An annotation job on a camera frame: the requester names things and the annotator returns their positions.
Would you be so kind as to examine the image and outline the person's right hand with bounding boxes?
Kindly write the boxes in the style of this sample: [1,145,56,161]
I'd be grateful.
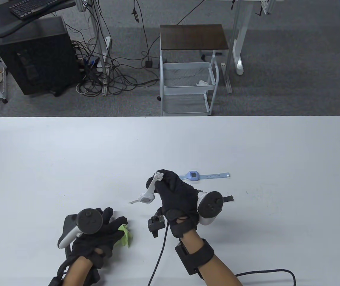
[146,169,202,239]

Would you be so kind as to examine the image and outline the person's left hand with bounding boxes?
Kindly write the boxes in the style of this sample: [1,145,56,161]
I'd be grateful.
[69,208,129,270]

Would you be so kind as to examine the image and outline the green microfibre cloth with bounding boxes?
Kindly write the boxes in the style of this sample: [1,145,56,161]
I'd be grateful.
[116,224,133,248]

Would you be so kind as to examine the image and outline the light blue watch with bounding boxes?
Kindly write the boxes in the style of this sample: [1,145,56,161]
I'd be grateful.
[178,171,230,181]

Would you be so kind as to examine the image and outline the white watch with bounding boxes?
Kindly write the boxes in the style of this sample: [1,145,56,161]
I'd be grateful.
[128,170,164,205]

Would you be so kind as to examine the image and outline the person's left forearm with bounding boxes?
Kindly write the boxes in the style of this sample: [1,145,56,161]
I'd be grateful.
[63,256,99,286]

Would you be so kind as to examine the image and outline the person's right forearm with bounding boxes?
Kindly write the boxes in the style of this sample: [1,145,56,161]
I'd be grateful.
[182,229,243,286]

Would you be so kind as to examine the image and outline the grey white handheld controller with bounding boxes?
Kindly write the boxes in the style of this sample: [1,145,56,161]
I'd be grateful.
[57,209,103,249]
[197,191,225,226]

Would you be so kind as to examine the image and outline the white cart with wooden top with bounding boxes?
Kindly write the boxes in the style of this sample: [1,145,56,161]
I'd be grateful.
[157,24,229,117]

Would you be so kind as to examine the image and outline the white desk leg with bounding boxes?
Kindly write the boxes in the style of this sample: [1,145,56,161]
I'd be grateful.
[231,0,253,75]

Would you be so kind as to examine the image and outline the black computer tower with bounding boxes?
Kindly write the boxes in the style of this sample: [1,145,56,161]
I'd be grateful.
[0,16,82,96]

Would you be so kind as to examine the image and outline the black keyboard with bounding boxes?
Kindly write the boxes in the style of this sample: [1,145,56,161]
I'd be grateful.
[9,0,69,20]

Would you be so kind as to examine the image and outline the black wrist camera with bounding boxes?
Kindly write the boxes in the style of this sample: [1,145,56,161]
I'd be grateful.
[148,209,167,239]

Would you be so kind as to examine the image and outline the black wrist strap with box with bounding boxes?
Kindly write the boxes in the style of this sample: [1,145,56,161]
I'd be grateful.
[48,259,100,286]
[174,238,214,276]

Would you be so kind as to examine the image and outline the black braided cable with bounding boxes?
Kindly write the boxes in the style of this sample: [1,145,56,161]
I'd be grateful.
[147,222,296,286]

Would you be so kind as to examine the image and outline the aluminium rail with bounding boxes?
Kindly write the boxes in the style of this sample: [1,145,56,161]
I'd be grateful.
[220,62,233,94]

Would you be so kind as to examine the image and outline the tangle of black cables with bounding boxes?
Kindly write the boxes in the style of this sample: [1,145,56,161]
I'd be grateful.
[66,0,161,97]

